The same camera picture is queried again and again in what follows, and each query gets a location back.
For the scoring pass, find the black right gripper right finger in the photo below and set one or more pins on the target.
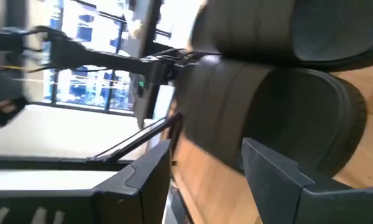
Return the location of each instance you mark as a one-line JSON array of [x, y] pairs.
[[298, 199]]

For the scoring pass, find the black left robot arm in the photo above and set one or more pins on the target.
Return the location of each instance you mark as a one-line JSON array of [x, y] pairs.
[[105, 59]]

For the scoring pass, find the black rubber slide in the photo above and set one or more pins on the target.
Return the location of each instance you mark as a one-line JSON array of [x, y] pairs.
[[267, 118], [283, 28]]

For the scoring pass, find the black metal table frame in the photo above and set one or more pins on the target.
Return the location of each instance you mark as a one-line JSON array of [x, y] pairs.
[[49, 163]]

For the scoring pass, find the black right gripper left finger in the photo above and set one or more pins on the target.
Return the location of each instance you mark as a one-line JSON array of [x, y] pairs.
[[81, 207]]

